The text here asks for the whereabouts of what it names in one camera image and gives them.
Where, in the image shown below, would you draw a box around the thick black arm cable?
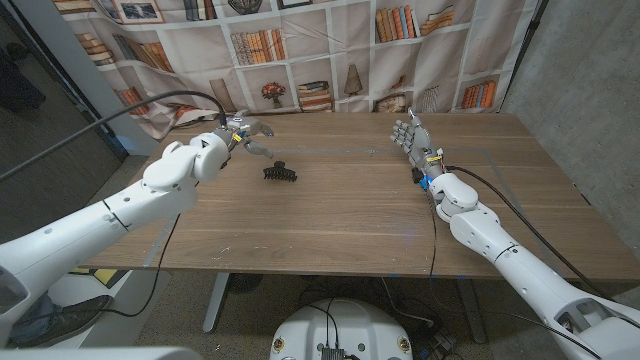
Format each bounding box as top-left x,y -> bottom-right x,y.
0,89 -> 229,182
444,165 -> 604,299

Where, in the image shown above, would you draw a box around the thin braided arm cable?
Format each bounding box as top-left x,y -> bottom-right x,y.
64,213 -> 182,319
425,190 -> 604,360

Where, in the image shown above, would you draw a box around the grey table leg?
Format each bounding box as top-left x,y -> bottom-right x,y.
455,278 -> 487,345

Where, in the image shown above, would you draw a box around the black backdrop stand pole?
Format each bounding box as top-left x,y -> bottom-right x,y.
499,0 -> 550,101

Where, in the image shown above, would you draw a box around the printed bookshelf backdrop cloth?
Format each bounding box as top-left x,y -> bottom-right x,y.
52,0 -> 539,141

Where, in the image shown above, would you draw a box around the black torso cable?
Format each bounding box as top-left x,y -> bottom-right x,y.
304,299 -> 342,349

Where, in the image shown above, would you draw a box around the black round floor base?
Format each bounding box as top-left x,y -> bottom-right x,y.
227,273 -> 264,295

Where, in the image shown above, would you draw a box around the person in jeans, dark shoe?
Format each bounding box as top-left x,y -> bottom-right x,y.
7,293 -> 114,349

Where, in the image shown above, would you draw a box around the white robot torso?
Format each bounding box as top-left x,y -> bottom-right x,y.
268,298 -> 415,360

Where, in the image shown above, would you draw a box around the dark glass door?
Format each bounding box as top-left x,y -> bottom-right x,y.
0,4 -> 129,246

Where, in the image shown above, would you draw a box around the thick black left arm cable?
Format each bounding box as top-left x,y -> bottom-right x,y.
0,89 -> 229,182

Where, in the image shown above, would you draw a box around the white robot body edge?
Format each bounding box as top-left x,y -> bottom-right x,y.
0,344 -> 204,360

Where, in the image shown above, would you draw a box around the thin braided left arm cable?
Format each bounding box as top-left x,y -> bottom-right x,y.
64,213 -> 182,319

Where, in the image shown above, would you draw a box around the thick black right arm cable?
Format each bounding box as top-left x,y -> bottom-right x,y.
444,165 -> 604,299

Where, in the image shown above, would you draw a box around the power strip on floor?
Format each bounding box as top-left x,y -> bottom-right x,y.
419,332 -> 456,360

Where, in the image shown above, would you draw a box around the grey floor cable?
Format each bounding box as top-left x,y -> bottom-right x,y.
380,277 -> 435,327

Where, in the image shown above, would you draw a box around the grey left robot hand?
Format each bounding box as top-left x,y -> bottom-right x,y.
214,109 -> 275,160

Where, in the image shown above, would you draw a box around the white table leg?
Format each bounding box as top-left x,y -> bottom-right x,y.
202,272 -> 231,335

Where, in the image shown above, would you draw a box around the black claw hair clip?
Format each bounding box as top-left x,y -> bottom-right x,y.
262,160 -> 298,183

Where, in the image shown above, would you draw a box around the yellow flat item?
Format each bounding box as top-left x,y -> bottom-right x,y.
74,267 -> 119,287

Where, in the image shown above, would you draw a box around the thin braided right arm cable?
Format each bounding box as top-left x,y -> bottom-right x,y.
425,190 -> 604,360

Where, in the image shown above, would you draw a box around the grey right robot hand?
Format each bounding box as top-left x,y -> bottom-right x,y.
390,107 -> 447,191

